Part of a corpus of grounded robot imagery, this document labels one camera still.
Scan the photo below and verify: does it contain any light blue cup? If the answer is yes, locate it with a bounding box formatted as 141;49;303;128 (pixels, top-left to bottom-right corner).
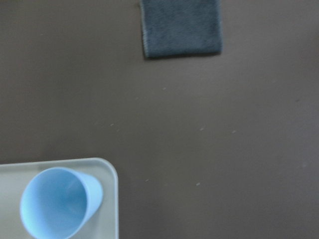
19;167;104;239

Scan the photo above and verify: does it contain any cream rabbit serving tray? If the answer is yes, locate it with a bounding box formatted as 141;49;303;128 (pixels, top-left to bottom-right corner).
0;157;119;239

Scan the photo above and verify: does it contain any folded grey cloth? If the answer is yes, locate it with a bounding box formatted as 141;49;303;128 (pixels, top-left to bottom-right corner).
140;0;223;58

